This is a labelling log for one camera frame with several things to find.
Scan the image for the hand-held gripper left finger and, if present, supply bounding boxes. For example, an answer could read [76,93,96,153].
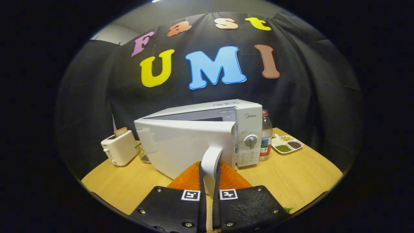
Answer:
[129,161,207,233]

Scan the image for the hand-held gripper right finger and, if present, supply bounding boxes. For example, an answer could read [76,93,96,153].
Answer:
[212,161,290,233]

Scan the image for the white microwave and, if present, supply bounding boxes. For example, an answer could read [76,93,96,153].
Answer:
[134,99,263,198]

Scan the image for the clear water bottle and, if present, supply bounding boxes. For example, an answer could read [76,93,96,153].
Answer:
[259,109,273,161]

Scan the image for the white divided bean dish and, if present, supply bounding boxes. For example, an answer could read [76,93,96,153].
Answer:
[271,134,304,154]

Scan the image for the white toaster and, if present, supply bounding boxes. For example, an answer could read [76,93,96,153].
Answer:
[101,129,139,167]

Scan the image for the metal wire basket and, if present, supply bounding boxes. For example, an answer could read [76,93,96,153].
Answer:
[135,142,152,164]

